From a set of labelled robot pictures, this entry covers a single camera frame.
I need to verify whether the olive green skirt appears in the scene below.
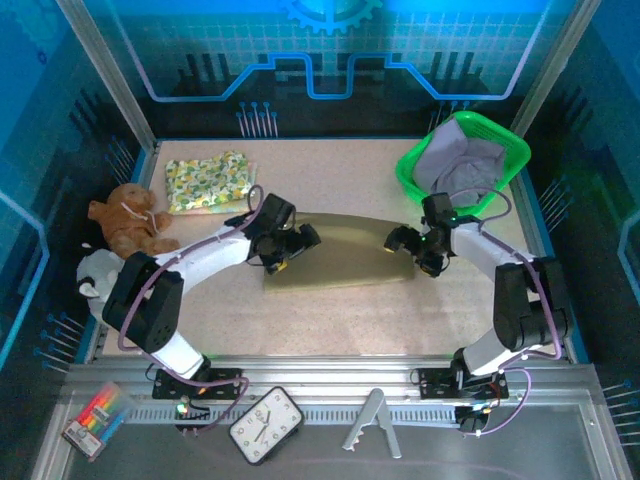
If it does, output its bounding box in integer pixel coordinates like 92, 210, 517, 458
263, 212, 417, 295

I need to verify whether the pastel floral skirt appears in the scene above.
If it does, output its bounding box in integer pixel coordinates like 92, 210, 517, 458
167, 162, 259, 217

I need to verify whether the lavender grey skirt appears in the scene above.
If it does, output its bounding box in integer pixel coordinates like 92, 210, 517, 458
412, 118, 507, 209

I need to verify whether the lemon print skirt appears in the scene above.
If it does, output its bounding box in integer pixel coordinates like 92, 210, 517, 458
164, 151, 254, 211

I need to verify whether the aluminium cross beam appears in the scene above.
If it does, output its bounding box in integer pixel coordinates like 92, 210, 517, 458
64, 355, 601, 401

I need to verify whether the green plastic basket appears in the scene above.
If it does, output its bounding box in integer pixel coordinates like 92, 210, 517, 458
395, 110, 531, 211

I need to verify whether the grey metal stand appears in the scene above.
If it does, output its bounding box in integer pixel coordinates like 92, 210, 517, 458
342, 388, 403, 460

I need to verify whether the brown plush bear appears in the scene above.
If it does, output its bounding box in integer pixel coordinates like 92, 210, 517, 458
88, 183, 181, 261

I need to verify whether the black white analog clock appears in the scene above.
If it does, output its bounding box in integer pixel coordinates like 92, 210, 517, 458
228, 385, 305, 466

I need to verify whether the black controller board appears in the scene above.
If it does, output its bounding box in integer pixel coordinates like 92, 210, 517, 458
172, 397, 212, 435
455, 404, 490, 437

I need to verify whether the grey white plush husky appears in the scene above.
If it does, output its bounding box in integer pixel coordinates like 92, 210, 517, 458
75, 243, 134, 321

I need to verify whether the pack of coloured markers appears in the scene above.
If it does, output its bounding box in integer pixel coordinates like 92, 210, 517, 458
60, 382, 135, 461

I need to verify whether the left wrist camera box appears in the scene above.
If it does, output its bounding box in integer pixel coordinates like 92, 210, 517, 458
257, 193, 296, 234

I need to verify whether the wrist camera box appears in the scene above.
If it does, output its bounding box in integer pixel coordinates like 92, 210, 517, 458
257, 193, 296, 234
421, 192, 459, 229

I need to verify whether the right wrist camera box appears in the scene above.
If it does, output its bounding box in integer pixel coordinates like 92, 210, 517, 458
421, 192, 459, 229

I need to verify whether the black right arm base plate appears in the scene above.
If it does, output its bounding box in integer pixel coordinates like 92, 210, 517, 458
417, 367, 510, 401

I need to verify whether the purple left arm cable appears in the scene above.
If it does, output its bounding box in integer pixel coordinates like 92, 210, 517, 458
118, 184, 265, 437

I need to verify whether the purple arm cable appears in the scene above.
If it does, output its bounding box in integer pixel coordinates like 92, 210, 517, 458
447, 187, 565, 439
118, 184, 265, 437

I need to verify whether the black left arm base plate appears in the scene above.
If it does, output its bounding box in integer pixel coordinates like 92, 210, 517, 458
151, 367, 251, 401

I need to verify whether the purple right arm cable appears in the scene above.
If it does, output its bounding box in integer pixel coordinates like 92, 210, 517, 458
447, 187, 565, 439

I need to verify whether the slotted grey cable duct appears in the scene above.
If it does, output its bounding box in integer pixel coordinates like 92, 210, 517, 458
122, 404, 461, 426

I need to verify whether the aluminium frame post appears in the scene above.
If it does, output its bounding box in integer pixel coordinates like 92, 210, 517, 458
509, 0, 601, 139
55, 0, 157, 151

